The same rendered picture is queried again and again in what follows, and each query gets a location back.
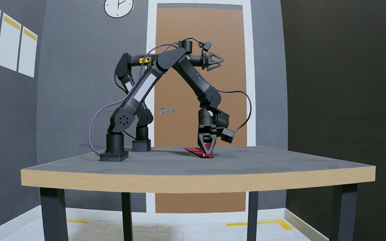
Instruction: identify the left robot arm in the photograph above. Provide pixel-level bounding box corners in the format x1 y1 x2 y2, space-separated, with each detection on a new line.
115 40 212 143

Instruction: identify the red striped necktie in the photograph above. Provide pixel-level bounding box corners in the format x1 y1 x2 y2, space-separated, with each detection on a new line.
185 143 214 158

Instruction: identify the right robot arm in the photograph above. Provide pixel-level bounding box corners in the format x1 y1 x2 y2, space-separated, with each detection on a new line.
100 48 230 158

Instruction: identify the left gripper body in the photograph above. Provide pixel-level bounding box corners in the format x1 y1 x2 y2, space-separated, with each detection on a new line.
192 43 209 70

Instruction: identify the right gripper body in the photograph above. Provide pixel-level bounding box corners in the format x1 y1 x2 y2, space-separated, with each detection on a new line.
198 117 232 137

